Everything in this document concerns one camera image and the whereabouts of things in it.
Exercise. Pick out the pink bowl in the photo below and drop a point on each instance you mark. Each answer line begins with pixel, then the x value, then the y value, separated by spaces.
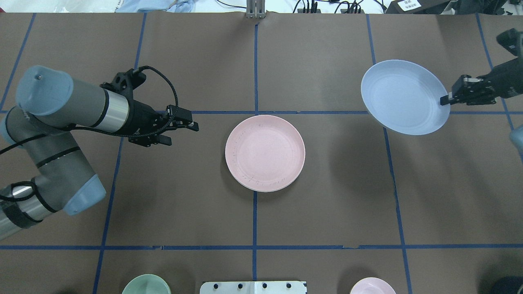
pixel 372 285

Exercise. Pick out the aluminium frame post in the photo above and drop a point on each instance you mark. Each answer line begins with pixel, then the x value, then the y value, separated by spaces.
pixel 255 9

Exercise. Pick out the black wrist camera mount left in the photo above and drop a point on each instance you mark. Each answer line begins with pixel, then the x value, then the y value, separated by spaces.
pixel 124 83

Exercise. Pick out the light blue cloth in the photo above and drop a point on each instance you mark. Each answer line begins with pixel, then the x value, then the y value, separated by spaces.
pixel 145 6

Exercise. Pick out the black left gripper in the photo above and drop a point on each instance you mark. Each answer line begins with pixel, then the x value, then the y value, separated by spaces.
pixel 141 120

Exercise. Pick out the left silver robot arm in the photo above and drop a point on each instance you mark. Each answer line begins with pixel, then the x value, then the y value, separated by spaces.
pixel 50 104

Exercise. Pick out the black box with label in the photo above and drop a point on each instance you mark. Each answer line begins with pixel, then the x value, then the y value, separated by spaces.
pixel 436 7

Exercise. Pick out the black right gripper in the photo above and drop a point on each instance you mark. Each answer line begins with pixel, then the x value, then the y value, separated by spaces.
pixel 503 80

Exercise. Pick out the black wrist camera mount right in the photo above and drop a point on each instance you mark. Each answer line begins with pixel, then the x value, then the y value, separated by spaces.
pixel 511 40

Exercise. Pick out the blue plate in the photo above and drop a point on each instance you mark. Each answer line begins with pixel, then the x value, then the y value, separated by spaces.
pixel 404 97

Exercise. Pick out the green bowl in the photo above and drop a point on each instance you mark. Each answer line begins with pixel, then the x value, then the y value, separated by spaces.
pixel 147 284

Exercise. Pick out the dark pot with glass lid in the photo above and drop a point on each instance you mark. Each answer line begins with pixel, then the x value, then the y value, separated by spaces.
pixel 508 285

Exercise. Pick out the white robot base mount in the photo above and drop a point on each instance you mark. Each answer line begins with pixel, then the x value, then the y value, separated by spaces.
pixel 254 287

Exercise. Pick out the pink plate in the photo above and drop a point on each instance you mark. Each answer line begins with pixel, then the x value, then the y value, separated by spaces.
pixel 265 153

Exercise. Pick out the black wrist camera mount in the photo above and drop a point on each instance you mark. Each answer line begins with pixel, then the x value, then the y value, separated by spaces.
pixel 511 40
pixel 124 83

